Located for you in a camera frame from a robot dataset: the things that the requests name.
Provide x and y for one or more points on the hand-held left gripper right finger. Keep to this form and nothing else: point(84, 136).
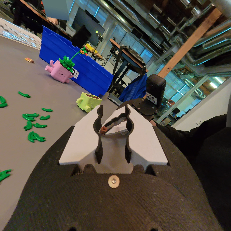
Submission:
point(148, 144)

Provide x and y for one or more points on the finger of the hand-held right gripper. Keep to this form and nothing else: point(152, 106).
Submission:
point(117, 130)
point(117, 112)

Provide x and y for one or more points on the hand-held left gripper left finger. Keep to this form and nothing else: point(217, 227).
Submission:
point(79, 144)

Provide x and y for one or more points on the brown round toy brick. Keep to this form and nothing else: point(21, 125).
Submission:
point(104, 130)

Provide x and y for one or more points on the person's right forearm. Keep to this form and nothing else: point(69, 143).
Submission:
point(180, 133)

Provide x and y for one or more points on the person's right hand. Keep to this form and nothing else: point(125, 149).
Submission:
point(153, 123)

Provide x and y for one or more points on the blue fabric bag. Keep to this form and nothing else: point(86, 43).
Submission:
point(135, 90)

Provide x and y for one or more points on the lime green toy brick pot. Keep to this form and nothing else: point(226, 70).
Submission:
point(88, 102)

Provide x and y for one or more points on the blue bin with white tag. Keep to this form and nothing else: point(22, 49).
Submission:
point(90, 74)

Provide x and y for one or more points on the scatter of green leaf pieces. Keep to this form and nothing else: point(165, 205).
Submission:
point(32, 124)

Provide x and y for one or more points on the standing desk wooden top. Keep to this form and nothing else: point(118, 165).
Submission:
point(122, 48)

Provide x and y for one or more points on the yellow box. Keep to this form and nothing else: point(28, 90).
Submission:
point(91, 48)

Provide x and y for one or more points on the pink toy pot with plant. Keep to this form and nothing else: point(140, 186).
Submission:
point(59, 73)

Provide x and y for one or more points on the person's black jacket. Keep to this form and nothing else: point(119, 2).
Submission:
point(213, 180)

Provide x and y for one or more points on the wooden ceiling beam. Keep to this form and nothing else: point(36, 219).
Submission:
point(189, 43)

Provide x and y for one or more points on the black monitor back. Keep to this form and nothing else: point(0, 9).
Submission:
point(80, 37)

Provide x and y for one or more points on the dark monitor screen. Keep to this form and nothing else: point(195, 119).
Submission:
point(90, 23)

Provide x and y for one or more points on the small orange toy piece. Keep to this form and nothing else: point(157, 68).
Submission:
point(29, 60)

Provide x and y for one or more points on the white printed sheet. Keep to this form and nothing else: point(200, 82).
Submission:
point(18, 34)

